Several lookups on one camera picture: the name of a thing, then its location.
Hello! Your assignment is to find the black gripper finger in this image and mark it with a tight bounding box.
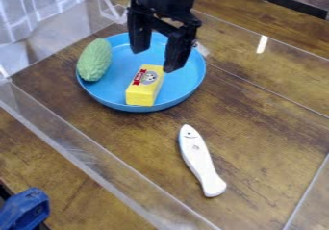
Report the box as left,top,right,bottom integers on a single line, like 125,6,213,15
164,28,197,73
127,11,151,54

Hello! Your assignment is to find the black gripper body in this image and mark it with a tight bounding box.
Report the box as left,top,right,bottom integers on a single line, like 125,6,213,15
127,0,202,37

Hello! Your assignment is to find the yellow toy brick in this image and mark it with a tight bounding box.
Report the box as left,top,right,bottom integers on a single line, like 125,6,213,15
125,64,165,107

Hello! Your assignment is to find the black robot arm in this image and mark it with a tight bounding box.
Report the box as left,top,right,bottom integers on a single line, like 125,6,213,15
127,0,202,73

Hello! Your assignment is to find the blue round tray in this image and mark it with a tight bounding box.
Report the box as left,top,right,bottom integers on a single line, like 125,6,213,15
77,32,206,113

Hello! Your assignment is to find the green bumpy toy gourd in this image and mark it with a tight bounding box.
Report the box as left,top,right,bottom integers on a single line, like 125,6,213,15
78,38,113,82

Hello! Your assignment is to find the white checked curtain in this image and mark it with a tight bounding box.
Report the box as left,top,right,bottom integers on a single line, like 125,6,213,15
0,0,85,45

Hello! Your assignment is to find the black bar in background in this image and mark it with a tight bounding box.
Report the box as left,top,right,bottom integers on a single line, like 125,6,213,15
264,0,329,19

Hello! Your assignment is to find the blue clamp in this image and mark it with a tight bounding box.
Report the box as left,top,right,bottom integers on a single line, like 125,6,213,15
0,188,50,230

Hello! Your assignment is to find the clear acrylic enclosure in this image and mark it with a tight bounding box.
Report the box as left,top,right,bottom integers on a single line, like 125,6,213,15
0,0,329,230

